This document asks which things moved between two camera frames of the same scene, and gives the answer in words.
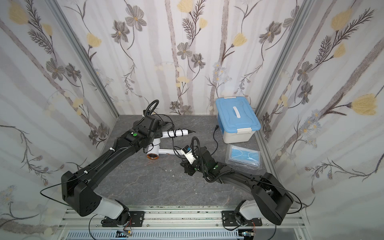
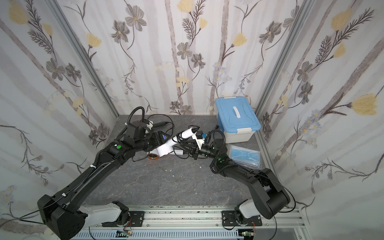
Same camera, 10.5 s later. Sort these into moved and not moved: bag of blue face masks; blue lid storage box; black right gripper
Moved: black right gripper
Not moved: blue lid storage box; bag of blue face masks
